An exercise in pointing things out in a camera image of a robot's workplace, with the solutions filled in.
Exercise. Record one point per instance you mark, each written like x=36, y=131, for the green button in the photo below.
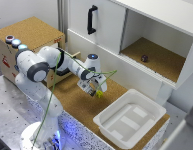
x=22, y=47

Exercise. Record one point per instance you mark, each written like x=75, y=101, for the wooden drawer box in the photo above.
x=26, y=40

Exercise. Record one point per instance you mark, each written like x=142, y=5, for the red button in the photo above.
x=9, y=39

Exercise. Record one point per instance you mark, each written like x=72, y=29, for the yellow block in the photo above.
x=99, y=94

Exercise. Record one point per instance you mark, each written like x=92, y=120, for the blue button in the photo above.
x=16, y=42

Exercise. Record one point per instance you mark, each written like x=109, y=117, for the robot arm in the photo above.
x=36, y=71

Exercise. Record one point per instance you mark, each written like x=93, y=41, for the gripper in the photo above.
x=92, y=82

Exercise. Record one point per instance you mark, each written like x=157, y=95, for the white sliding door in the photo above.
x=106, y=23

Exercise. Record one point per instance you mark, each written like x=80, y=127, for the white cabinet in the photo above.
x=152, y=50

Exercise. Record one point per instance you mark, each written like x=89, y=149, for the purple block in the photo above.
x=144, y=58

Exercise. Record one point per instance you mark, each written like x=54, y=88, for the white plastic box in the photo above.
x=129, y=118

